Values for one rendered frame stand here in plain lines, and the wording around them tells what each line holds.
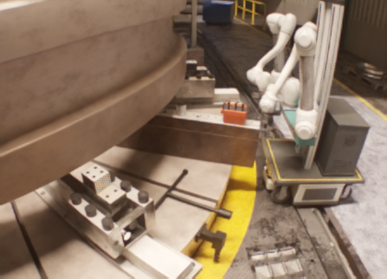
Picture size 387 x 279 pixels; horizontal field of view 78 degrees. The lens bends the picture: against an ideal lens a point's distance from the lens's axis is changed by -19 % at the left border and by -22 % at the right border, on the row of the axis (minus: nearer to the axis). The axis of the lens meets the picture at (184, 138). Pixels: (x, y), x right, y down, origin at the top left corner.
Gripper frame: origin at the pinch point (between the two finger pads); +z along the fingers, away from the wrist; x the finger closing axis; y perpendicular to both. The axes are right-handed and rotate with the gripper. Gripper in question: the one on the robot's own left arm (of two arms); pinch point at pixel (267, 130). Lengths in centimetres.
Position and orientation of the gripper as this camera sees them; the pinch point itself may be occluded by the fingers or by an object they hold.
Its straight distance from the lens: 233.1
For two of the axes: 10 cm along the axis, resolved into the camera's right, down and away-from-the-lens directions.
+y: -10.0, -0.4, 0.4
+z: -0.2, 8.5, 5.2
